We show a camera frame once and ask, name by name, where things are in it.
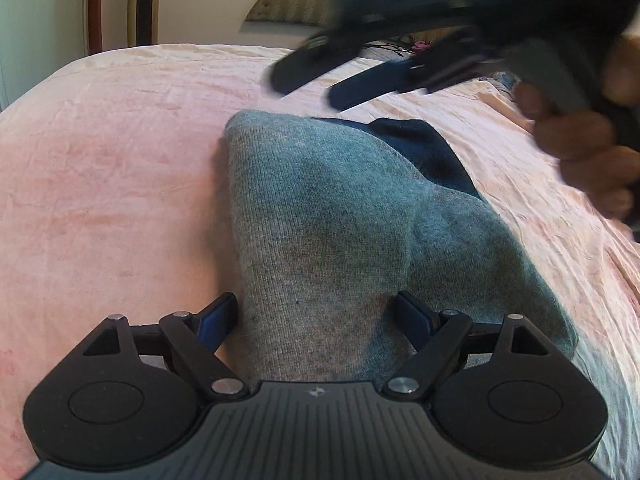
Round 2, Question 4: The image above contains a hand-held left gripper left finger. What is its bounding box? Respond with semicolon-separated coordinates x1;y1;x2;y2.
82;292;246;403

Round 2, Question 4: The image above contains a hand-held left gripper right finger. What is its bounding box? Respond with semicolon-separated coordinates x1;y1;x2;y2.
384;290;548;403

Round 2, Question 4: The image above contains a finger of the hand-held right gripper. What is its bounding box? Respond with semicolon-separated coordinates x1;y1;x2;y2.
327;27;503;112
269;20;381;97

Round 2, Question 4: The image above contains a grey knit sweater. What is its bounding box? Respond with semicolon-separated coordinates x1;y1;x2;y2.
222;110;581;383

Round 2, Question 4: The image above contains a pile of assorted clothes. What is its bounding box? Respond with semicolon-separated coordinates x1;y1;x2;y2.
370;34;521;92

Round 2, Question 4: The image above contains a person's right hand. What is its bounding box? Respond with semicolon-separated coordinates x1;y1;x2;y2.
514;35;640;221

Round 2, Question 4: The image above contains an olive tufted headboard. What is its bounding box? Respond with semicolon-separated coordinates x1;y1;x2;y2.
245;0;451;46

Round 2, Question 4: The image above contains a navy blue garment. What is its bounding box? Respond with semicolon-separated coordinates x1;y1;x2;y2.
345;117;483;196

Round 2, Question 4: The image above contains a pink bed sheet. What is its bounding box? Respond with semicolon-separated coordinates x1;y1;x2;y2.
0;42;640;480

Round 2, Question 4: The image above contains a wooden door frame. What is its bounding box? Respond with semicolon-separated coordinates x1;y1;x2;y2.
82;0;163;56

